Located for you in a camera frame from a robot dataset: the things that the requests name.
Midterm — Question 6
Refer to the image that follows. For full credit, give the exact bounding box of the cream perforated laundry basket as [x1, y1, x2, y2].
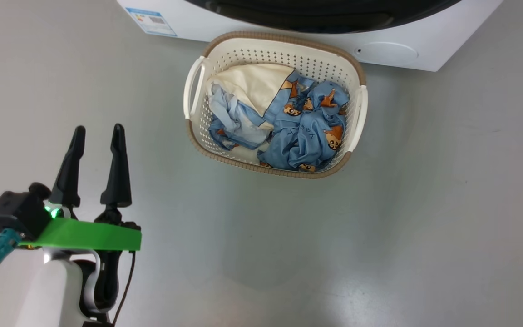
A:
[183, 31, 369, 179]

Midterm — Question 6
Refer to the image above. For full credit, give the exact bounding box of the round white filter cover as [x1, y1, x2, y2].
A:
[355, 42, 419, 66]

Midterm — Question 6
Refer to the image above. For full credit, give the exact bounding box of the pale blue bear print garment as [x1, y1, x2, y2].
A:
[207, 83, 275, 151]

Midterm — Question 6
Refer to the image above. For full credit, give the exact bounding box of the cream cloth garment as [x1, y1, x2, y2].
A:
[207, 63, 296, 130]

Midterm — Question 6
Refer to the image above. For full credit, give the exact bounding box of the white front-load washing machine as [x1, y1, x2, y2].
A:
[116, 0, 503, 72]

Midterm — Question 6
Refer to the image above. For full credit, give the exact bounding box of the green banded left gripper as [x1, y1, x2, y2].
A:
[19, 123, 143, 315]

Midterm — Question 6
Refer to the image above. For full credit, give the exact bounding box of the thin dark left arm cable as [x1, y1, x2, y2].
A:
[109, 251, 136, 327]

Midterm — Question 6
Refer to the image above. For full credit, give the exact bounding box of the blue energy label sticker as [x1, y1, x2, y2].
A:
[125, 8, 178, 37]

